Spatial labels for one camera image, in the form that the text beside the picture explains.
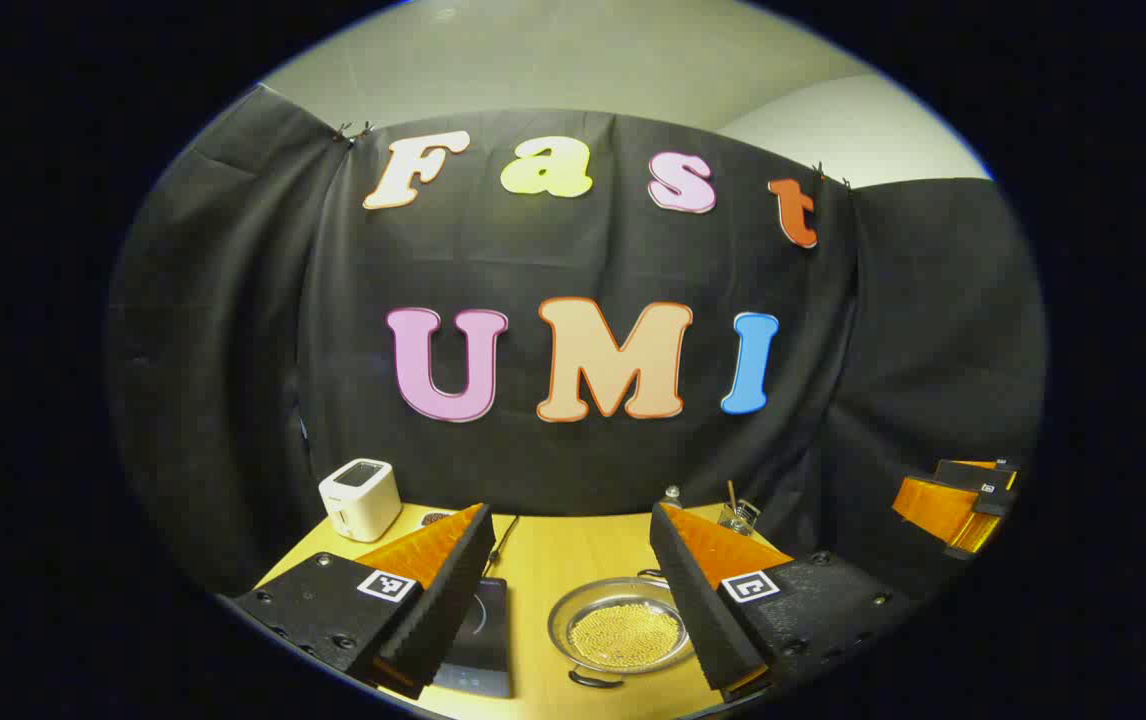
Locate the pile of yellow soybeans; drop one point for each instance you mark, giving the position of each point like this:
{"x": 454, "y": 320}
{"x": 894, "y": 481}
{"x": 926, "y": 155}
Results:
{"x": 623, "y": 635}

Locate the small clear glass holder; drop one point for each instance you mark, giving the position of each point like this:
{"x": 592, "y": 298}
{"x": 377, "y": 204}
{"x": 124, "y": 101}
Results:
{"x": 738, "y": 518}

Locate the black induction cooktop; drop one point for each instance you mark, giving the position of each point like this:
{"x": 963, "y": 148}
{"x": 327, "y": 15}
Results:
{"x": 481, "y": 630}

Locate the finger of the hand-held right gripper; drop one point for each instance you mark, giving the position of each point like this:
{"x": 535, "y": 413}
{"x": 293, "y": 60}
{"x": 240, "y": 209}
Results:
{"x": 933, "y": 508}
{"x": 978, "y": 478}

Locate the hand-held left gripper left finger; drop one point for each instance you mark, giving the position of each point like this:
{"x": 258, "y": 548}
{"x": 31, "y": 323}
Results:
{"x": 448, "y": 600}

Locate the white toaster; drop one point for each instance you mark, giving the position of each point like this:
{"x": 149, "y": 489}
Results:
{"x": 358, "y": 500}

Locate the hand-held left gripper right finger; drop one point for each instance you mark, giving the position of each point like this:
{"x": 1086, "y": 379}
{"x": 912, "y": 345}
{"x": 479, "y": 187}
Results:
{"x": 693, "y": 600}

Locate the white divided bean dish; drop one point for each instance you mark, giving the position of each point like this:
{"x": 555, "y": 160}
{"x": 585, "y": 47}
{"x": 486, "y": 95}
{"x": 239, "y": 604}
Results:
{"x": 436, "y": 518}

